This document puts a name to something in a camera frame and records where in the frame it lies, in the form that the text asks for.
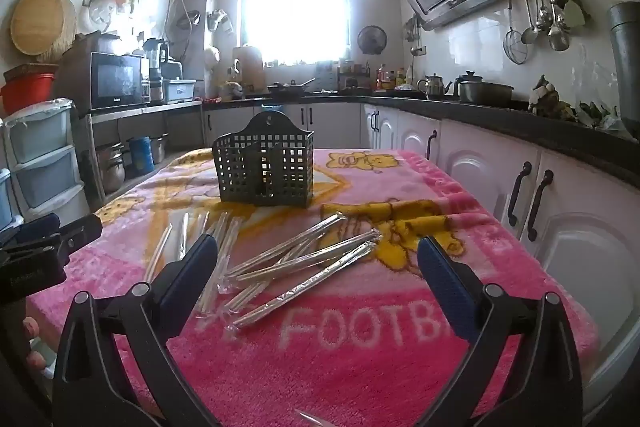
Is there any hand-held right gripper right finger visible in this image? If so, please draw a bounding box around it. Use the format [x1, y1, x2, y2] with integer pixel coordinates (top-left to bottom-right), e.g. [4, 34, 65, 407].
[417, 236, 583, 427]

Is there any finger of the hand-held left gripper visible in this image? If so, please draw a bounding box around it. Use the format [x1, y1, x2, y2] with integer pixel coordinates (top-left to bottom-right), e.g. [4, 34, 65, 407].
[59, 214, 103, 255]
[15, 213, 61, 244]

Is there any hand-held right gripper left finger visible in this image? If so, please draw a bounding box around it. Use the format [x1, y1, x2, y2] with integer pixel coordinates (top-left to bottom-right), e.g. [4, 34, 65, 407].
[52, 234, 221, 427]

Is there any bunch of chopsticks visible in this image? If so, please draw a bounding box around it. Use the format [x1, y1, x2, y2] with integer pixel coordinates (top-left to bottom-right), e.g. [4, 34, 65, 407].
[142, 209, 382, 333]

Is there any dark green utensil holder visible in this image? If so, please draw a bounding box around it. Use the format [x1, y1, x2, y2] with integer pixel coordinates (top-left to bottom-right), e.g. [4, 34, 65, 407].
[211, 111, 316, 208]

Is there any row of hanging kitchen utensils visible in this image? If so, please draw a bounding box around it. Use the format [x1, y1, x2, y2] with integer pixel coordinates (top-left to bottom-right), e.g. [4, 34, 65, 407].
[502, 0, 588, 65]

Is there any person's left hand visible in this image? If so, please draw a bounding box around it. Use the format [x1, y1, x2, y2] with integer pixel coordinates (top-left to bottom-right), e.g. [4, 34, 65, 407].
[22, 316, 49, 373]

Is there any grey plastic drawer unit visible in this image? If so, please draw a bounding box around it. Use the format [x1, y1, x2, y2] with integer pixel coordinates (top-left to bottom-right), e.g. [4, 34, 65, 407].
[2, 99, 88, 223]

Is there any large steel pot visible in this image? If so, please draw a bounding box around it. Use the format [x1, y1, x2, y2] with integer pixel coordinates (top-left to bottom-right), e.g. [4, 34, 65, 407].
[95, 142, 126, 192]

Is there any blue canister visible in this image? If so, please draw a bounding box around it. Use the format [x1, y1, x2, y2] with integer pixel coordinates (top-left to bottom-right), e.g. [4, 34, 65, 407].
[129, 136, 156, 175]

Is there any small steel pot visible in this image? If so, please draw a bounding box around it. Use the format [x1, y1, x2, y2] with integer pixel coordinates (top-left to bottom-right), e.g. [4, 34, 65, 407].
[150, 134, 170, 164]

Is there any printed pink blanket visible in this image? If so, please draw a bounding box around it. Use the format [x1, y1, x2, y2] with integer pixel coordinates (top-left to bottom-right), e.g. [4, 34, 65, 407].
[25, 148, 601, 427]

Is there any red plastic bucket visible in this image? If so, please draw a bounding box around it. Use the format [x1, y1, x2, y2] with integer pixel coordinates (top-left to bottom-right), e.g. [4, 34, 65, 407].
[0, 73, 58, 115]

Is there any metal shelf rack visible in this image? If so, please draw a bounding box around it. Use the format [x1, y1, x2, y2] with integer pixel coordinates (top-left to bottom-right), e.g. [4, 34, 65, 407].
[75, 99, 203, 208]

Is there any grey storage box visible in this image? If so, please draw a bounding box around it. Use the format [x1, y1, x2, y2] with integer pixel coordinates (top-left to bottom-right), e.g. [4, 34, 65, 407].
[165, 78, 197, 102]

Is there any black kitchen countertop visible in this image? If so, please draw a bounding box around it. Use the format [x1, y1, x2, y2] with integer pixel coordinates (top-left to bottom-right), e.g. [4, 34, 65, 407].
[205, 89, 640, 175]

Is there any black blender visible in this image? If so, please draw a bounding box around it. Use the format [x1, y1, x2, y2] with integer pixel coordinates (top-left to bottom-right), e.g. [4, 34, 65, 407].
[145, 38, 171, 102]

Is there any dark cooking pot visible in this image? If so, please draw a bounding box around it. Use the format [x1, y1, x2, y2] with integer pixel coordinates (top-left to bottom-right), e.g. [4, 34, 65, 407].
[454, 71, 515, 104]

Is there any steel kettle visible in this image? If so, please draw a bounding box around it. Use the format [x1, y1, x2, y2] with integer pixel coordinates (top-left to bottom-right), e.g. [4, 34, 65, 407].
[417, 73, 453, 100]

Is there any round bamboo tray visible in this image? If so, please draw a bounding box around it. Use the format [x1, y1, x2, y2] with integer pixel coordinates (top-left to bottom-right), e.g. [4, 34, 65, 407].
[10, 0, 78, 58]

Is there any black frying pan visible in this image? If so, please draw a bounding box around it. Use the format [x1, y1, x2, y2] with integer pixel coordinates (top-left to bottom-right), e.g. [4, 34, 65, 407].
[267, 78, 317, 96]

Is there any brown lumpy root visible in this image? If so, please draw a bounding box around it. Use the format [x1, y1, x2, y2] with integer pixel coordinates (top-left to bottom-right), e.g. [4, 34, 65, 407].
[527, 76, 576, 120]

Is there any wooden cutting board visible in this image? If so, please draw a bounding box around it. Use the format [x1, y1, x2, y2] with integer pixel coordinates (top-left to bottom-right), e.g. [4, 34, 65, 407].
[232, 46, 268, 95]

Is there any group of condiment bottles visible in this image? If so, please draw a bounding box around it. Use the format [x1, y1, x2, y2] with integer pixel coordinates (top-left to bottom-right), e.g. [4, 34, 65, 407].
[375, 63, 416, 90]

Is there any spice rack with jars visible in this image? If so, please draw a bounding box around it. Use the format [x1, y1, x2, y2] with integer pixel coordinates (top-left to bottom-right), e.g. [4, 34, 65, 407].
[337, 59, 373, 90]

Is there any clear plastic bag with greens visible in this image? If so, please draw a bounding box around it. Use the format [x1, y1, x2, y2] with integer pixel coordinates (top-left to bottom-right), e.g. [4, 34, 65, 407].
[575, 99, 626, 130]

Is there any white hanging cloth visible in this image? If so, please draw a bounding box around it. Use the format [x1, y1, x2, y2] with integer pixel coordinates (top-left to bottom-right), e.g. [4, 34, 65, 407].
[207, 9, 233, 32]

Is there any grey vent pipe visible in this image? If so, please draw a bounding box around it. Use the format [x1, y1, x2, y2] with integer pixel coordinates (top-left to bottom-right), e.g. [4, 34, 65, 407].
[607, 2, 640, 138]

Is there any bright kitchen window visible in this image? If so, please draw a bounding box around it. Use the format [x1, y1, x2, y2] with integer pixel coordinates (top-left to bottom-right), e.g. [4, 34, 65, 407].
[242, 0, 349, 62]

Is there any small round wall fan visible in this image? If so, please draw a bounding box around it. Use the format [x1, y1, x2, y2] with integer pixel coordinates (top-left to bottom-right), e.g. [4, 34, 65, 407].
[357, 25, 388, 56]

